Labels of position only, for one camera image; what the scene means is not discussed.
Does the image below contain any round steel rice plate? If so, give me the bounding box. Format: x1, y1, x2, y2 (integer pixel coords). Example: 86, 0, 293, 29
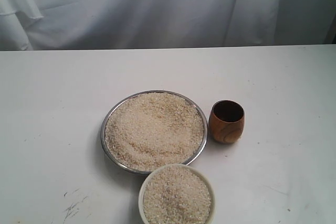
100, 90, 208, 175

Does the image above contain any white ceramic rice bowl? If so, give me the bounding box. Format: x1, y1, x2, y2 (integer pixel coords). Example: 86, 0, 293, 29
138, 164, 215, 223

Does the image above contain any brown wooden cup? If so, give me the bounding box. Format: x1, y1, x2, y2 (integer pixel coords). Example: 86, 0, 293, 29
208, 100, 245, 144

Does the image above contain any white backdrop cloth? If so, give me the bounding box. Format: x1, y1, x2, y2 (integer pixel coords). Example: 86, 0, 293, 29
1, 0, 335, 50

